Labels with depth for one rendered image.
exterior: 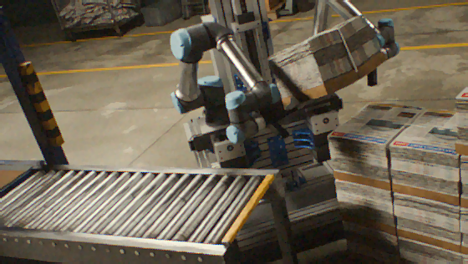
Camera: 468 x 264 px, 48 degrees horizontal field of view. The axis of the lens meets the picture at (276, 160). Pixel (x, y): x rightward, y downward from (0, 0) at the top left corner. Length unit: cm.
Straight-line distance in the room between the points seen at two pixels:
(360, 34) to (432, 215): 80
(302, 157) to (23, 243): 140
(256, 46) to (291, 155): 60
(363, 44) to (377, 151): 45
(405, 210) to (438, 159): 31
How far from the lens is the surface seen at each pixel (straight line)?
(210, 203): 205
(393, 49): 266
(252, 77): 210
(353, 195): 238
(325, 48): 212
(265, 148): 273
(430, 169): 212
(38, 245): 228
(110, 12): 945
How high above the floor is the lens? 183
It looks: 27 degrees down
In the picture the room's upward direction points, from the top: 12 degrees counter-clockwise
